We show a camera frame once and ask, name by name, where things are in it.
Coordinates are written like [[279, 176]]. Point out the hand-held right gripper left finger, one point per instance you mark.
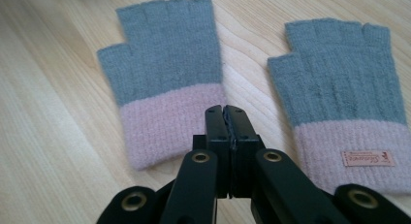
[[217, 127]]

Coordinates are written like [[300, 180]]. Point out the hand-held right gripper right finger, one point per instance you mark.
[[243, 127]]

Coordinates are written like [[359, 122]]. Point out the grey pink fingerless glove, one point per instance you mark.
[[161, 72]]

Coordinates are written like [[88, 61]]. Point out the grey pink glove with label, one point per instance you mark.
[[342, 88]]

